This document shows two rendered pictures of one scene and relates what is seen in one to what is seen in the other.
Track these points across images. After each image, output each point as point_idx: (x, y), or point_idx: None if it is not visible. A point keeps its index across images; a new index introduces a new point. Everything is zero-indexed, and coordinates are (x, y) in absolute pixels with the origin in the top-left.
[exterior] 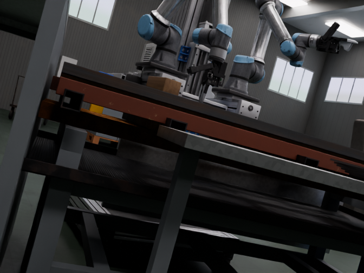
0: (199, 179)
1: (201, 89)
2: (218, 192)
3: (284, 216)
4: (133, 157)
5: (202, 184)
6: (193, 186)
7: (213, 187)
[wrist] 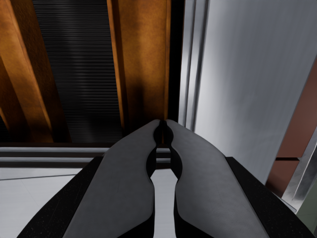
0: (178, 91)
1: (179, 183)
2: (61, 82)
3: (1, 140)
4: None
5: (100, 69)
6: (42, 32)
7: (103, 90)
